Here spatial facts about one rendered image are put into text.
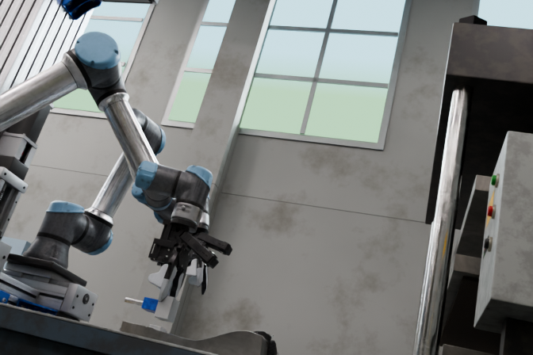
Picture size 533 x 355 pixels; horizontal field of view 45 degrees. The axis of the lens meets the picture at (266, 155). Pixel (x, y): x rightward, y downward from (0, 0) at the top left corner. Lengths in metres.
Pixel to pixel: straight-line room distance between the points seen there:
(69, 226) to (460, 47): 1.39
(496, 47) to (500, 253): 0.81
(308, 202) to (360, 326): 0.92
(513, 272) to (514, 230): 0.09
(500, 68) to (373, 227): 2.46
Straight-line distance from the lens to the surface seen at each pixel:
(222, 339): 1.67
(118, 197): 2.38
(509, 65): 2.04
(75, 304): 2.13
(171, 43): 5.53
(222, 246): 2.01
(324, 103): 4.78
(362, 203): 4.40
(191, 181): 1.67
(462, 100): 2.01
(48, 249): 2.23
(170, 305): 1.59
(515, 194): 1.50
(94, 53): 1.80
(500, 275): 1.43
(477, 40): 2.08
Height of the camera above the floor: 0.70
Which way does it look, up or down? 23 degrees up
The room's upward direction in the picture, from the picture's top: 15 degrees clockwise
